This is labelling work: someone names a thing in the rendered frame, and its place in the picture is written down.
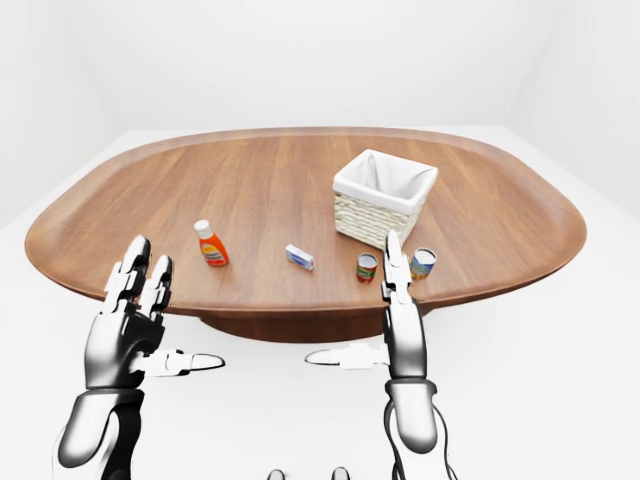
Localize blue yellow labelled tin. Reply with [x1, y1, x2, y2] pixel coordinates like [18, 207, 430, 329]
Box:
[409, 247, 438, 281]

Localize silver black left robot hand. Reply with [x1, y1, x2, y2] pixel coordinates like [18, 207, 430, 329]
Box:
[83, 234, 226, 392]

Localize orange ketchup bottle white cap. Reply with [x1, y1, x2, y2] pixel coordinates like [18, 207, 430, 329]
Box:
[193, 219, 231, 268]

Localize red green labelled tin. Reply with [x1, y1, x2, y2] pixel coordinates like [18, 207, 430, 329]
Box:
[356, 252, 379, 284]

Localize small white blue box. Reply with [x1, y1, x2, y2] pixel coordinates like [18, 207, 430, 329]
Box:
[285, 243, 316, 272]

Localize round dark wooden table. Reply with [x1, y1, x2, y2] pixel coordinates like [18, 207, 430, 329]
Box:
[24, 126, 587, 344]

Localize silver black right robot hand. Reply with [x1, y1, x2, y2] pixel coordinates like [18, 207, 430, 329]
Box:
[304, 229, 430, 384]

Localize woven basket white cloth liner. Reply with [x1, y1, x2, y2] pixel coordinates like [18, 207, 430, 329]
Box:
[332, 148, 439, 250]

